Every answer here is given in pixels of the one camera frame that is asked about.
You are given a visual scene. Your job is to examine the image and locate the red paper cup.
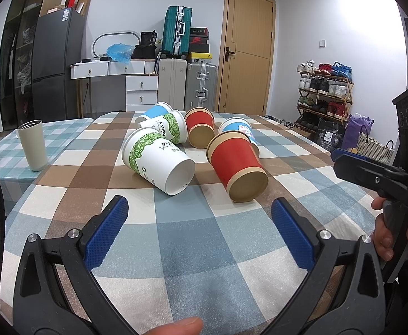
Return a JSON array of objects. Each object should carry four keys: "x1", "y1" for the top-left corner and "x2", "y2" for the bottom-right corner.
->
[
  {"x1": 206, "y1": 131, "x2": 268, "y2": 203},
  {"x1": 185, "y1": 107, "x2": 215, "y2": 149}
]

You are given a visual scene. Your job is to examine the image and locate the near blue paper cup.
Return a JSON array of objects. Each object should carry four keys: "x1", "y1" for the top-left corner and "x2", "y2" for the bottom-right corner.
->
[{"x1": 218, "y1": 117, "x2": 260, "y2": 157}]

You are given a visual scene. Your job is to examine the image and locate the blue paper cup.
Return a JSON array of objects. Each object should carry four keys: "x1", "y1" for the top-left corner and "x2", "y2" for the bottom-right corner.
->
[
  {"x1": 136, "y1": 102, "x2": 173, "y2": 123},
  {"x1": 218, "y1": 117, "x2": 260, "y2": 157}
]

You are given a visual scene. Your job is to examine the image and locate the near green white paper cup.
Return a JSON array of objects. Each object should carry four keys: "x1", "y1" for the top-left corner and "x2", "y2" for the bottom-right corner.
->
[{"x1": 122, "y1": 127, "x2": 195, "y2": 196}]

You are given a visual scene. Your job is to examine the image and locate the green white paper cup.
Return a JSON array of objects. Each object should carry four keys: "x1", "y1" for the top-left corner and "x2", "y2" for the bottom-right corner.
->
[
  {"x1": 138, "y1": 110, "x2": 188, "y2": 144},
  {"x1": 122, "y1": 127, "x2": 195, "y2": 196}
]

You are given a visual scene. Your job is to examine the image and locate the far green white paper cup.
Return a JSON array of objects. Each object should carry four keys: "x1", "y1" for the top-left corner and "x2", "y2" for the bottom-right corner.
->
[{"x1": 138, "y1": 110, "x2": 188, "y2": 144}]

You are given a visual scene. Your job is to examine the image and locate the far blue paper cup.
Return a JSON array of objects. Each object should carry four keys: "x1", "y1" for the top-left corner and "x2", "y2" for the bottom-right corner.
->
[{"x1": 136, "y1": 102, "x2": 173, "y2": 123}]

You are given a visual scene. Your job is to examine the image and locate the person's right hand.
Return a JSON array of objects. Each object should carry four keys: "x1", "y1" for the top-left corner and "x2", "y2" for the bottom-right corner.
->
[{"x1": 372, "y1": 213, "x2": 408, "y2": 262}]

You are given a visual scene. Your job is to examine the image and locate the person's left hand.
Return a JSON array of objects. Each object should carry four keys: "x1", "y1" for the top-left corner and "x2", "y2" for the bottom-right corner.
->
[{"x1": 145, "y1": 317, "x2": 203, "y2": 335}]

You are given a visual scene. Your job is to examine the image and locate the woven basket bag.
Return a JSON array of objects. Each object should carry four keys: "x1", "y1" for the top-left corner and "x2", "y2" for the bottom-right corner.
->
[{"x1": 356, "y1": 132, "x2": 395, "y2": 165}]

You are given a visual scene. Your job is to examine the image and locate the purple bag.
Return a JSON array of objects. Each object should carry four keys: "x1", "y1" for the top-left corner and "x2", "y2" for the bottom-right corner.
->
[{"x1": 341, "y1": 113, "x2": 373, "y2": 150}]

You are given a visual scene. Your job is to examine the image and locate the wooden shoe rack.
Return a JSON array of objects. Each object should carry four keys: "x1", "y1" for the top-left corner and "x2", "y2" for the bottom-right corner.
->
[{"x1": 295, "y1": 72, "x2": 354, "y2": 132}]

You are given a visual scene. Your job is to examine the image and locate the plaid tablecloth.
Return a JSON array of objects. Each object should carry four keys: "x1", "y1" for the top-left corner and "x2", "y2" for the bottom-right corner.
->
[{"x1": 0, "y1": 112, "x2": 376, "y2": 334}]

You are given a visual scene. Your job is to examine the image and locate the beige tumbler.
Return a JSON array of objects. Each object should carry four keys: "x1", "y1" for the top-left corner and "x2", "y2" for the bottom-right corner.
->
[{"x1": 18, "y1": 119, "x2": 48, "y2": 172}]

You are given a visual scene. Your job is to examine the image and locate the wooden door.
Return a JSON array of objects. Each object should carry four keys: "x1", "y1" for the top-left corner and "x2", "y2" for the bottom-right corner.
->
[{"x1": 214, "y1": 0, "x2": 276, "y2": 115}]

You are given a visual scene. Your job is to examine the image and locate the silver suitcase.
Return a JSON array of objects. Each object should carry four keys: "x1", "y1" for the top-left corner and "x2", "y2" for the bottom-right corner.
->
[{"x1": 184, "y1": 63, "x2": 218, "y2": 111}]

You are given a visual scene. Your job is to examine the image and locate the dark glass cabinet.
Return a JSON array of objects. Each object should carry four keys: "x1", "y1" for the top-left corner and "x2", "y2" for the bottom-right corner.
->
[{"x1": 0, "y1": 0, "x2": 43, "y2": 131}]

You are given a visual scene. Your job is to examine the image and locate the stacked shoe boxes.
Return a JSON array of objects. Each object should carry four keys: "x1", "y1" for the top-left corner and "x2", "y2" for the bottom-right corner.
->
[{"x1": 188, "y1": 27, "x2": 212, "y2": 64}]

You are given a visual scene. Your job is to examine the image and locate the white drawer dresser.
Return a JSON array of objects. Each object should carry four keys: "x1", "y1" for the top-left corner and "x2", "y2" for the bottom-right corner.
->
[{"x1": 71, "y1": 59, "x2": 158, "y2": 113}]

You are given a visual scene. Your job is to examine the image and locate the white suitcase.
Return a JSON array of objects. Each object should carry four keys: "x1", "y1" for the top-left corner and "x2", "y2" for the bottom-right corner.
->
[{"x1": 158, "y1": 58, "x2": 187, "y2": 111}]

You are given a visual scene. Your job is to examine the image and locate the blue plastic bag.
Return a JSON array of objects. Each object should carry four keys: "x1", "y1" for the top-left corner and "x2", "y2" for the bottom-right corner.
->
[{"x1": 106, "y1": 43, "x2": 134, "y2": 64}]

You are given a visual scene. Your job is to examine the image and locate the black refrigerator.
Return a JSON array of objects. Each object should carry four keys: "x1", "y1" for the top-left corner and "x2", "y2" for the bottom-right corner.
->
[{"x1": 31, "y1": 8, "x2": 85, "y2": 123}]

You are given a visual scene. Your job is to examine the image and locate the teal suitcase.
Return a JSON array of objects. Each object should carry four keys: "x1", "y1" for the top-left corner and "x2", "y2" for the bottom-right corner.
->
[{"x1": 161, "y1": 5, "x2": 192, "y2": 59}]

